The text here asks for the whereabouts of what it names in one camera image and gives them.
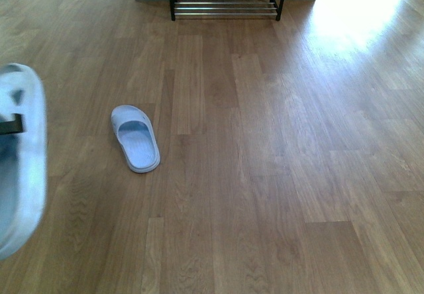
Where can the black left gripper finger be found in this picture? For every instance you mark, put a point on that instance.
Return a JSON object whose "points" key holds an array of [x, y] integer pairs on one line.
{"points": [[14, 126]]}

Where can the light blue slide sandal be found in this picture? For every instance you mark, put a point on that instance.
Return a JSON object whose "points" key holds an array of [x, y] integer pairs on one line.
{"points": [[134, 132], [23, 157]]}

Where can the black metal shoe rack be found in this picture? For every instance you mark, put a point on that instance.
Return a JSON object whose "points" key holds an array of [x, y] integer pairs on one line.
{"points": [[226, 9]]}

